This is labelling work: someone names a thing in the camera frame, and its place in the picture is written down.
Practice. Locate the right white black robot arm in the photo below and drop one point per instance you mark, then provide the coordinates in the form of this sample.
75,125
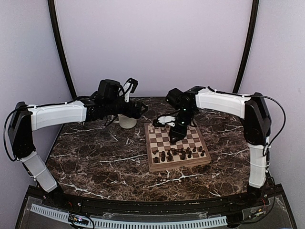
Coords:
252,109

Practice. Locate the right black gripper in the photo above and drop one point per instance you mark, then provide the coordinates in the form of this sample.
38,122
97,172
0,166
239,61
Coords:
180,133

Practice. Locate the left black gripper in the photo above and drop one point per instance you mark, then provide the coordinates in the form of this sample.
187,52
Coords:
137,114

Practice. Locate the white slotted cable duct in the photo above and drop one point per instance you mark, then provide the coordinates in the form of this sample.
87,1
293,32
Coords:
124,222

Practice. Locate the dark tall piece front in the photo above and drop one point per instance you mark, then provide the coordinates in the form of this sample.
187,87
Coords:
163,156

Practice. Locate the white ribbed mug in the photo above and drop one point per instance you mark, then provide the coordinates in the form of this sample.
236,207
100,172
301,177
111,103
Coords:
125,122

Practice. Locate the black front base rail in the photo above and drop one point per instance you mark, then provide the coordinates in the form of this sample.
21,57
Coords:
270,211

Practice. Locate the white rook corner piece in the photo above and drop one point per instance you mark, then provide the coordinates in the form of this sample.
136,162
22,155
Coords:
151,128

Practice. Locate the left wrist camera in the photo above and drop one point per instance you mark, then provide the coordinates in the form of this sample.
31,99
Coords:
108,89

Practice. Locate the dark rook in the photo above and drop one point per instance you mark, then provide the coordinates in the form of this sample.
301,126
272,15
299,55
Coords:
156,160

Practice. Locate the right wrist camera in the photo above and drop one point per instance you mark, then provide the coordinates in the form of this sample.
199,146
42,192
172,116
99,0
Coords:
173,97

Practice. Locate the right black frame post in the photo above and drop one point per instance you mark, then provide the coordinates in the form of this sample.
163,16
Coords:
247,46

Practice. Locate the black frame post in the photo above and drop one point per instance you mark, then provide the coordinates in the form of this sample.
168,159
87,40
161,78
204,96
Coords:
60,48
247,46

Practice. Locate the wooden chess board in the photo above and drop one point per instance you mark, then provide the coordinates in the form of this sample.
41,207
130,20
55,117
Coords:
161,141

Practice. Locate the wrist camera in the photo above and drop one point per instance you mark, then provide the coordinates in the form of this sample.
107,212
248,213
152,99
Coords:
173,97
108,89

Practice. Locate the left black frame post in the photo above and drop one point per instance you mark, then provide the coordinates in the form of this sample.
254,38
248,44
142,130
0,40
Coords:
60,48

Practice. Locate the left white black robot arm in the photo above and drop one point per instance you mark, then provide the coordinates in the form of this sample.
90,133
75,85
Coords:
25,119

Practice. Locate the white pieces back row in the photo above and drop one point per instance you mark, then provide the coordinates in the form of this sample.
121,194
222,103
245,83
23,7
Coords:
163,128

